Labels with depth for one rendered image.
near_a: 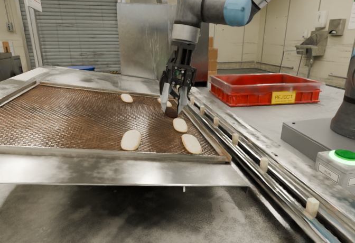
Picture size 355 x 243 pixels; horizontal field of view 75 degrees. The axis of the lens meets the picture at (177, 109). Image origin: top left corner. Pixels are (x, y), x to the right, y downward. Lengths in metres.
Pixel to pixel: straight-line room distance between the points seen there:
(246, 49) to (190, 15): 8.18
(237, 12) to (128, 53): 0.87
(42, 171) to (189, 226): 0.25
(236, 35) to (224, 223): 8.27
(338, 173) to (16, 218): 0.60
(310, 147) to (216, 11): 0.42
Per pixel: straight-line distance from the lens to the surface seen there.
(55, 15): 7.85
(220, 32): 8.33
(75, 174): 0.39
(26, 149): 0.44
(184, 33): 0.65
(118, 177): 0.38
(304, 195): 0.51
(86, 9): 7.72
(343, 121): 0.75
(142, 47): 1.37
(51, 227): 0.49
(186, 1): 0.66
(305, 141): 0.72
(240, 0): 0.61
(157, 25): 1.38
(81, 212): 0.50
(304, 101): 1.27
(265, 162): 0.56
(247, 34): 8.78
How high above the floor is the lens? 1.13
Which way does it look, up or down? 17 degrees down
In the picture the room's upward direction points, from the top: straight up
